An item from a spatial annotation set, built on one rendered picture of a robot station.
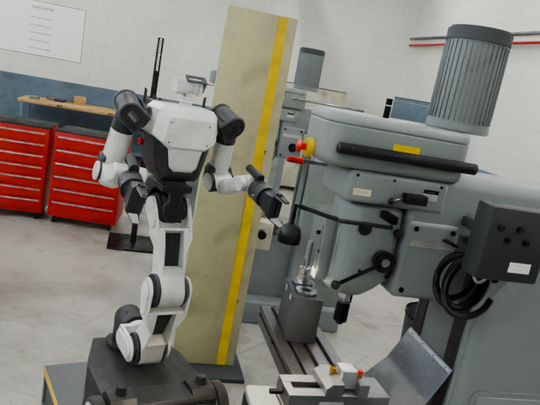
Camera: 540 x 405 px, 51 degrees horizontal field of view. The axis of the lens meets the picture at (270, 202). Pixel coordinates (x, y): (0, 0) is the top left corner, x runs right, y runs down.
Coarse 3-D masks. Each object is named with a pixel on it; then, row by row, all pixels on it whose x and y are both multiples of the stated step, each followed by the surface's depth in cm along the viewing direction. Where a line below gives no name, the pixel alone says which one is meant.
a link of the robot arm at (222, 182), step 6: (216, 174) 253; (222, 174) 254; (228, 174) 256; (216, 180) 251; (222, 180) 250; (228, 180) 246; (216, 186) 251; (222, 186) 248; (228, 186) 244; (216, 192) 254; (222, 192) 250; (228, 192) 247; (234, 192) 245
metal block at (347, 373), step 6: (336, 366) 185; (342, 366) 183; (348, 366) 184; (342, 372) 180; (348, 372) 180; (354, 372) 181; (342, 378) 180; (348, 378) 181; (354, 378) 182; (348, 384) 182; (354, 384) 182
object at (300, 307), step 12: (288, 288) 232; (300, 288) 227; (312, 288) 229; (288, 300) 228; (300, 300) 221; (312, 300) 221; (288, 312) 225; (300, 312) 222; (312, 312) 223; (288, 324) 223; (300, 324) 223; (312, 324) 224; (288, 336) 224; (300, 336) 224; (312, 336) 225
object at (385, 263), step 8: (376, 256) 178; (384, 256) 177; (392, 256) 178; (376, 264) 178; (384, 264) 178; (392, 264) 179; (360, 272) 177; (384, 272) 179; (336, 280) 176; (344, 280) 177; (336, 288) 176
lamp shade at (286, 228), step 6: (282, 228) 178; (288, 228) 176; (294, 228) 176; (300, 228) 178; (282, 234) 177; (288, 234) 176; (294, 234) 176; (300, 234) 178; (282, 240) 177; (288, 240) 176; (294, 240) 176; (300, 240) 179
